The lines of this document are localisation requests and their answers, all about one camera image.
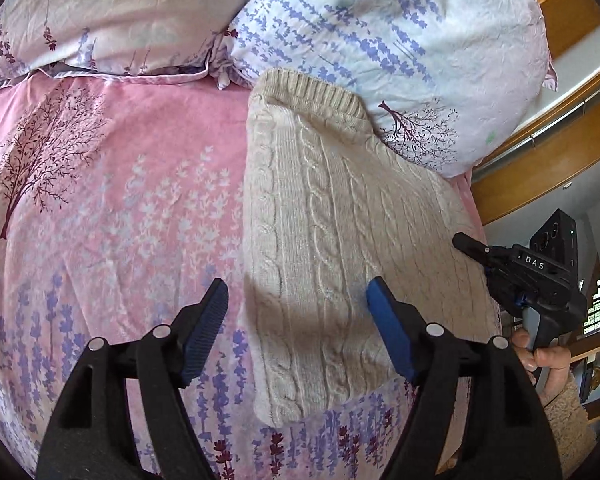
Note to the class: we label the person's right hand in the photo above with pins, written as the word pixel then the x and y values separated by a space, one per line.
pixel 550 360

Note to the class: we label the white tree print pillow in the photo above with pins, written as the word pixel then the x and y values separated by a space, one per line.
pixel 380 25

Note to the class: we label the pink floral pillow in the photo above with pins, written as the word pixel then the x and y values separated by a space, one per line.
pixel 130 15

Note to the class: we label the pink floral bed sheet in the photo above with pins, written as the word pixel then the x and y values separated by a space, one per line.
pixel 105 200

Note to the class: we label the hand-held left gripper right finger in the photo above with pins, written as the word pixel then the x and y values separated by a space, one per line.
pixel 391 335

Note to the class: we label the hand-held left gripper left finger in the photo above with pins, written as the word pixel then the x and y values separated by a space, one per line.
pixel 204 335

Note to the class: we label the person's right forearm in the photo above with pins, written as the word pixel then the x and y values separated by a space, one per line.
pixel 570 425

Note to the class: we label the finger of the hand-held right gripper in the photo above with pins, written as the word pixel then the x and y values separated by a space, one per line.
pixel 472 247

